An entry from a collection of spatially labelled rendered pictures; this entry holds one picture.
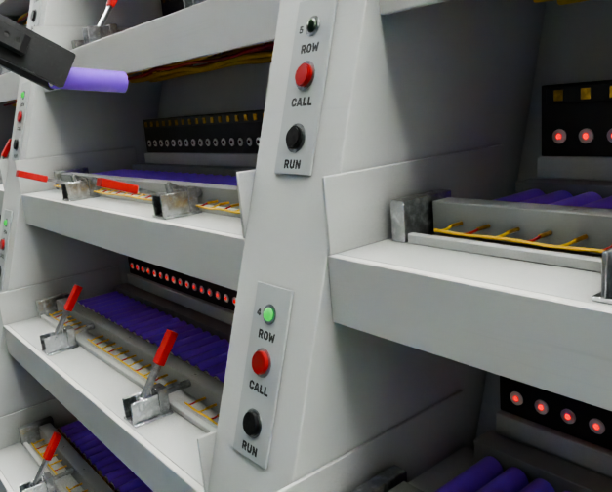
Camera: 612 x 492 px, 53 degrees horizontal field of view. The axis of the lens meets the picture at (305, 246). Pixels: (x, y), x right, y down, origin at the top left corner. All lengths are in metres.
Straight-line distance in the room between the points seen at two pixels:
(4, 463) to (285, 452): 0.69
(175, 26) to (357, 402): 0.40
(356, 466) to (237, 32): 0.36
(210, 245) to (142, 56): 0.27
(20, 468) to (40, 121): 0.51
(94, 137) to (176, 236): 0.52
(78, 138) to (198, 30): 0.48
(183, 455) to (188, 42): 0.38
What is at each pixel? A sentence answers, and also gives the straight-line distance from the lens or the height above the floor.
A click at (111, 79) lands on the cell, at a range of 0.57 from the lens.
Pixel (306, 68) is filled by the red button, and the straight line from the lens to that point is 0.43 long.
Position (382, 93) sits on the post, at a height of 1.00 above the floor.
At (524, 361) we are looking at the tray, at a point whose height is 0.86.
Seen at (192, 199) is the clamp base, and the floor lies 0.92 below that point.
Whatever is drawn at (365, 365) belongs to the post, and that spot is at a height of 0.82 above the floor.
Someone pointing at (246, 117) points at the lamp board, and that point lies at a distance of 0.79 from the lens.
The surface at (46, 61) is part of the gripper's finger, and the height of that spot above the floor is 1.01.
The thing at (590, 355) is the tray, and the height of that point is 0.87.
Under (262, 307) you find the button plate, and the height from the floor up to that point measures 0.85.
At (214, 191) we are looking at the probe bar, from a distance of 0.60.
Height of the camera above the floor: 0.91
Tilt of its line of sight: 2 degrees down
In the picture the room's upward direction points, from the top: 9 degrees clockwise
